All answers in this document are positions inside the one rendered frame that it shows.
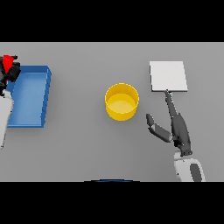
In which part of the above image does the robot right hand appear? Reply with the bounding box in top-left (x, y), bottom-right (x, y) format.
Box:
top-left (145, 88), bottom-right (193, 158)

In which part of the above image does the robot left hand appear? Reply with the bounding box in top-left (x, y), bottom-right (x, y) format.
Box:
top-left (0, 54), bottom-right (22, 96)

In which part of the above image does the red beaker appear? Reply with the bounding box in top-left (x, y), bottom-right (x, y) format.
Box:
top-left (2, 54), bottom-right (16, 74)

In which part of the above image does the pale square measuring scale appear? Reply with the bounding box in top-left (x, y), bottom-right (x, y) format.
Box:
top-left (149, 60), bottom-right (189, 93)

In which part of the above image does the yellow bowl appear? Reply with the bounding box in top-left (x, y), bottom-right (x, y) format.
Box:
top-left (104, 82), bottom-right (140, 122)

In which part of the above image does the blue tray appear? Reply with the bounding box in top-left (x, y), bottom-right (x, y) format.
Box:
top-left (5, 65), bottom-right (53, 129)

